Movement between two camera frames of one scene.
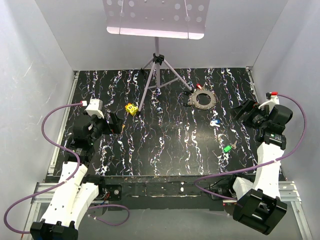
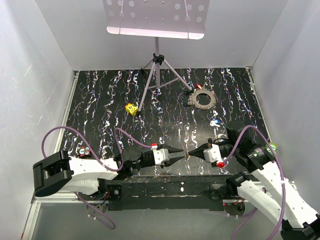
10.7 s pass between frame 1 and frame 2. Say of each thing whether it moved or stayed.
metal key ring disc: stayed
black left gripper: moved
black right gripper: moved
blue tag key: stayed
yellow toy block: stayed
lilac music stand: stayed
